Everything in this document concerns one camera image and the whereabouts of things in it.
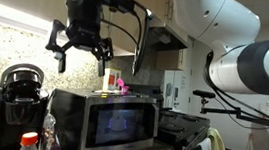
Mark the thin black cable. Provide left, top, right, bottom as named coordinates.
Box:
left=212, top=99, right=269, bottom=131

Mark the black coffee maker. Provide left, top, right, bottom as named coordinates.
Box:
left=0, top=60, right=53, bottom=150

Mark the beige cabinet above range hood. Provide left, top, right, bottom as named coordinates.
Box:
left=145, top=0, right=194, bottom=41

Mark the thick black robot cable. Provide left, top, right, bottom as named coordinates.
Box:
left=90, top=0, right=269, bottom=122

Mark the stainless steel microwave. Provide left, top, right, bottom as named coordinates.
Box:
left=45, top=85, right=162, bottom=150

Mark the steel range hood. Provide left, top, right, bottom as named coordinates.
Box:
left=142, top=8, right=194, bottom=55

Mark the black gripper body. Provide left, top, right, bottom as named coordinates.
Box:
left=60, top=0, right=105, bottom=53

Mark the yellow hanging towel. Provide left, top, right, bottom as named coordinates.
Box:
left=205, top=126, right=231, bottom=150

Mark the pink coffee pod cup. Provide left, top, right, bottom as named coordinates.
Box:
left=114, top=77, right=131, bottom=97

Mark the black electric stove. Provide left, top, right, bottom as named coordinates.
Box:
left=120, top=82, right=214, bottom=150

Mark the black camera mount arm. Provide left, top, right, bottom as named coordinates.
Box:
left=198, top=97, right=269, bottom=129

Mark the black camera on stand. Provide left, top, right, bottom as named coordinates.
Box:
left=191, top=88, right=217, bottom=101

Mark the white refrigerator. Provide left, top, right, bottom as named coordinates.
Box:
left=160, top=67, right=194, bottom=114

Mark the coke bottle with orange cap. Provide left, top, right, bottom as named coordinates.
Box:
left=17, top=130, right=45, bottom=150

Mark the metal cabinet bar handle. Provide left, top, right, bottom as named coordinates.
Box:
left=164, top=0, right=172, bottom=19
left=168, top=2, right=175, bottom=22

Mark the white box with red print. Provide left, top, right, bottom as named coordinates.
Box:
left=102, top=67, right=123, bottom=94

